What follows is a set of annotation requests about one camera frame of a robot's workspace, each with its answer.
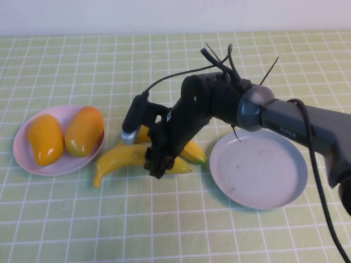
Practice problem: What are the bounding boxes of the all orange-yellow toy mango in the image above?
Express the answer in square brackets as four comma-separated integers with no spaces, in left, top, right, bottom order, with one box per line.
[27,114,65,167]

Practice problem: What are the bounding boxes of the green-tipped orange toy mango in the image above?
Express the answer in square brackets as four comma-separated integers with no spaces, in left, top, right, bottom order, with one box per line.
[64,106,105,158]

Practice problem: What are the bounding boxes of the black looped right wrist cable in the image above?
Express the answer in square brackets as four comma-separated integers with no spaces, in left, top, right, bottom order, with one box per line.
[200,43,249,88]

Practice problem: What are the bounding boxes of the black right camera cable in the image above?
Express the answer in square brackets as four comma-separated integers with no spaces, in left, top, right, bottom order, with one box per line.
[140,43,351,263]

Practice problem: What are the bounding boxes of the yellow toy banana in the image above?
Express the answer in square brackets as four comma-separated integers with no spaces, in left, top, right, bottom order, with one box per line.
[93,144,192,188]
[116,124,207,165]

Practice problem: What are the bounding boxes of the green checked tablecloth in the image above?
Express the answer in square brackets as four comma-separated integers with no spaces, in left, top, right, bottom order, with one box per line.
[0,30,351,263]

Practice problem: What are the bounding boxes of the pink round plate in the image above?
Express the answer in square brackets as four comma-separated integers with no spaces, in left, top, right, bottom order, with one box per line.
[13,104,105,177]

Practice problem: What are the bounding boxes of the pale blue round plate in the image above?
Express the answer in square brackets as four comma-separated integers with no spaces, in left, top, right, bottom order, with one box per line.
[209,128,308,211]

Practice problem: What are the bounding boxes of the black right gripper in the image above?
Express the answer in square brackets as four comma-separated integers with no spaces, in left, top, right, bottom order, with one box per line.
[144,101,214,180]

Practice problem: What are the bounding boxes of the black zip tie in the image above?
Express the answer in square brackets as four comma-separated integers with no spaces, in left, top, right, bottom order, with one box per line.
[231,124,242,143]
[259,56,280,86]

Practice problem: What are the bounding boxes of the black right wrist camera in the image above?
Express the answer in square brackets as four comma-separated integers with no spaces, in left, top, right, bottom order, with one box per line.
[121,94,171,146]

